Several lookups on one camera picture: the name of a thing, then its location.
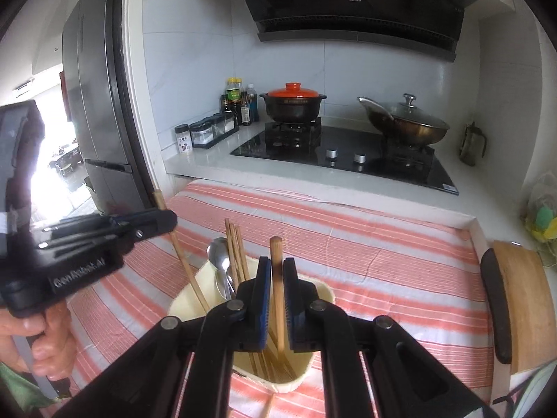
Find wooden chopstick of gripper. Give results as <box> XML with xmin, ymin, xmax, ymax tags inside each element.
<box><xmin>153</xmin><ymin>189</ymin><xmax>210</xmax><ymax>312</ymax></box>
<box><xmin>269</xmin><ymin>236</ymin><xmax>286</xmax><ymax>361</ymax></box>

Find wooden chopsticks in holder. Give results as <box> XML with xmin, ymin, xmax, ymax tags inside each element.
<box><xmin>225</xmin><ymin>219</ymin><xmax>250</xmax><ymax>285</ymax></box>

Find metal spoon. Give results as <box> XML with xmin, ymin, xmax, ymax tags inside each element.
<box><xmin>207</xmin><ymin>238</ymin><xmax>235</xmax><ymax>301</ymax></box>

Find cream utensil holder box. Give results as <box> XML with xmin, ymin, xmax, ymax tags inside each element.
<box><xmin>168</xmin><ymin>258</ymin><xmax>335</xmax><ymax>394</ymax></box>

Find grey refrigerator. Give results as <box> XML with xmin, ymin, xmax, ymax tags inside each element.
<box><xmin>62</xmin><ymin>0</ymin><xmax>155</xmax><ymax>214</ymax></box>

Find pink striped tablecloth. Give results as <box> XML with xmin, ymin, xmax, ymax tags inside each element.
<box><xmin>69</xmin><ymin>180</ymin><xmax>493</xmax><ymax>399</ymax></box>

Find black gas stove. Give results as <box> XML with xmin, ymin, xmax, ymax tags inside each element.
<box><xmin>231</xmin><ymin>120</ymin><xmax>459</xmax><ymax>195</ymax></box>

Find spice jar rack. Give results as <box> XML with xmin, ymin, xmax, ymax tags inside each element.
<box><xmin>190</xmin><ymin>111</ymin><xmax>239</xmax><ymax>149</ymax></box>

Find white spice jar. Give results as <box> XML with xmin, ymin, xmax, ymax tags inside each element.
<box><xmin>174</xmin><ymin>124</ymin><xmax>193</xmax><ymax>154</ymax></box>

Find sauce bottles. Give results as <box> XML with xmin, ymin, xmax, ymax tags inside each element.
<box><xmin>220</xmin><ymin>77</ymin><xmax>260</xmax><ymax>125</ymax></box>

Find black pot orange lid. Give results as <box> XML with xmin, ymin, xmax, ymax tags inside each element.
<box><xmin>261</xmin><ymin>82</ymin><xmax>327</xmax><ymax>124</ymax></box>

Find wok with glass lid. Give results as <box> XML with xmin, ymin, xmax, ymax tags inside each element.
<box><xmin>357</xmin><ymin>93</ymin><xmax>449</xmax><ymax>146</ymax></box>

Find wooden cutting board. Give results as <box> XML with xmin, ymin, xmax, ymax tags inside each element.
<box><xmin>476</xmin><ymin>241</ymin><xmax>556</xmax><ymax>377</ymax></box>

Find dark french press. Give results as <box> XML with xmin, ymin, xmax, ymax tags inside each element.
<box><xmin>459</xmin><ymin>122</ymin><xmax>487</xmax><ymax>166</ymax></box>

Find plastic bag of produce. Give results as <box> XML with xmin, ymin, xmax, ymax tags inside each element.
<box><xmin>524</xmin><ymin>172</ymin><xmax>557</xmax><ymax>271</ymax></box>

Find black range hood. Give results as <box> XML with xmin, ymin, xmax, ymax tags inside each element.
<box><xmin>244</xmin><ymin>0</ymin><xmax>478</xmax><ymax>61</ymax></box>

